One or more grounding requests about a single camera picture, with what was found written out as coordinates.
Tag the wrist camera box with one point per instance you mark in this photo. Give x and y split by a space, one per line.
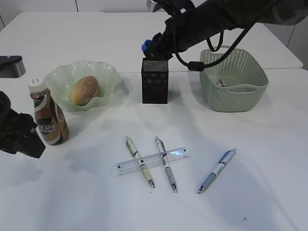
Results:
156 5
11 66

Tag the small paper ball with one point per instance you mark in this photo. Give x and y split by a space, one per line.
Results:
221 83

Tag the black mesh pen holder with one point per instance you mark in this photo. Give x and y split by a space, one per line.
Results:
154 81

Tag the cream barrel pen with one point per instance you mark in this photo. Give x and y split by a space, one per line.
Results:
137 157

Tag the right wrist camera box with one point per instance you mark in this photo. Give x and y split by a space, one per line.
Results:
156 5

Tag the clear plastic ruler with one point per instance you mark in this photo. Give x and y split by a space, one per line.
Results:
133 165

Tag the grey grip white pen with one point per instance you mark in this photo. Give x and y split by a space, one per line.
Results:
164 159

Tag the blue pencil sharpener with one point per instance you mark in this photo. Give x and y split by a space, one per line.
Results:
146 47

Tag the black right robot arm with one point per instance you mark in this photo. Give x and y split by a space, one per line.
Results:
245 13

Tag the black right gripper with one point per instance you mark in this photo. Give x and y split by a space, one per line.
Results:
193 27

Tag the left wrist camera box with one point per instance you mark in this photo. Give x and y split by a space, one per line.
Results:
11 66

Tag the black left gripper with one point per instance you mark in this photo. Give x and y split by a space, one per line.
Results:
18 131

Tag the green wavy glass plate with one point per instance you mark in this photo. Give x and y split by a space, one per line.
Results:
62 80

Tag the brown Nescafe coffee bottle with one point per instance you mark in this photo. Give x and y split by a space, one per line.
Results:
48 114

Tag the blue white pen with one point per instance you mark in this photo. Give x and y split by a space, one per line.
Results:
224 160

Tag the sugared bread bun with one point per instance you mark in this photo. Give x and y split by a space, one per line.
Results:
85 90

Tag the green woven plastic basket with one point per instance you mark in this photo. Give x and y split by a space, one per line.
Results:
245 79

